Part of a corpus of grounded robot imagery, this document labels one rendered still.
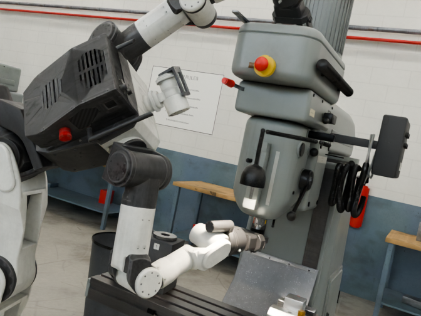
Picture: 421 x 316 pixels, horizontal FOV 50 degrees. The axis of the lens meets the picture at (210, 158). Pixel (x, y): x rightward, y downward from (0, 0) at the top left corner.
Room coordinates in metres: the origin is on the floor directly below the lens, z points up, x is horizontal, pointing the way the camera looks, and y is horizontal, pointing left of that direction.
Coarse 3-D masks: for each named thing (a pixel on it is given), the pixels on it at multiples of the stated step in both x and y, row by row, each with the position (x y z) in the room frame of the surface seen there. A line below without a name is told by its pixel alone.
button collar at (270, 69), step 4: (260, 56) 1.29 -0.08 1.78; (264, 56) 1.29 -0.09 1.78; (268, 56) 1.28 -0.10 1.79; (268, 60) 1.28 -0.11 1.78; (272, 60) 1.28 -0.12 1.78; (268, 64) 1.28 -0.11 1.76; (272, 64) 1.28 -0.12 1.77; (268, 68) 1.28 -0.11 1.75; (272, 68) 1.27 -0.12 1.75; (256, 72) 1.29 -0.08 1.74; (260, 72) 1.29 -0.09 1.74; (264, 72) 1.28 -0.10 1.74; (268, 72) 1.28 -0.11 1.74; (272, 72) 1.28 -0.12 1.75; (264, 76) 1.29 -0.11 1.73
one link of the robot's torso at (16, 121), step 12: (0, 96) 1.31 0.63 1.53; (0, 108) 1.27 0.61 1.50; (12, 108) 1.26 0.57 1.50; (0, 120) 1.27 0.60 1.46; (12, 120) 1.26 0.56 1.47; (24, 132) 1.26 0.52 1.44; (24, 144) 1.26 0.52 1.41; (36, 156) 1.25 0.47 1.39; (36, 168) 1.25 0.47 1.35; (48, 168) 1.31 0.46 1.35; (24, 180) 1.36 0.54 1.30
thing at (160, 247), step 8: (152, 232) 1.70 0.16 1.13; (160, 232) 1.70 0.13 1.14; (152, 240) 1.63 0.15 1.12; (160, 240) 1.63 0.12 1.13; (168, 240) 1.64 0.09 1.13; (176, 240) 1.68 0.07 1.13; (184, 240) 1.71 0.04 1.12; (152, 248) 1.63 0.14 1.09; (160, 248) 1.62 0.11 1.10; (168, 248) 1.61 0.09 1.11; (176, 248) 1.64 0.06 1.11; (152, 256) 1.62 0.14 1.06; (160, 256) 1.61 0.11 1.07; (176, 280) 1.71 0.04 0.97; (168, 288) 1.64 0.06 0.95
